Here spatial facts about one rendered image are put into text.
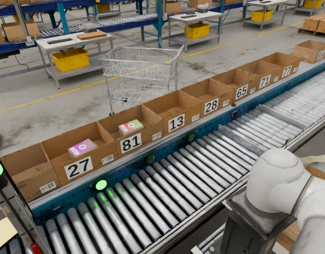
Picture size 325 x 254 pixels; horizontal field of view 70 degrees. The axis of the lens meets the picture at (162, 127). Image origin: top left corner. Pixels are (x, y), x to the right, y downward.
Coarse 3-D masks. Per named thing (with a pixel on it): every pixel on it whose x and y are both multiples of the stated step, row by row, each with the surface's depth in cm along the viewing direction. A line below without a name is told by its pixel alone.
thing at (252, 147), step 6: (222, 126) 201; (222, 132) 204; (228, 132) 198; (234, 138) 195; (240, 138) 189; (240, 144) 192; (246, 144) 186; (252, 144) 181; (252, 150) 184; (258, 150) 179; (264, 150) 174
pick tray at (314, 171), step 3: (309, 165) 155; (306, 168) 155; (309, 168) 156; (312, 168) 155; (315, 168) 153; (309, 171) 157; (312, 171) 155; (315, 171) 154; (318, 171) 152; (321, 171) 151; (312, 174) 156; (315, 174) 155; (318, 174) 153; (321, 174) 151; (324, 174) 150; (318, 177) 154; (321, 177) 152; (324, 177) 151
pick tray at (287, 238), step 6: (294, 222) 132; (288, 228) 129; (294, 228) 129; (282, 234) 119; (288, 234) 126; (294, 234) 126; (282, 240) 120; (288, 240) 117; (294, 240) 124; (288, 246) 119
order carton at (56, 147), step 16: (80, 128) 164; (96, 128) 172; (48, 144) 155; (64, 144) 162; (96, 144) 173; (112, 144) 150; (64, 160) 159; (96, 160) 148; (112, 160) 157; (64, 176) 139; (80, 176) 147
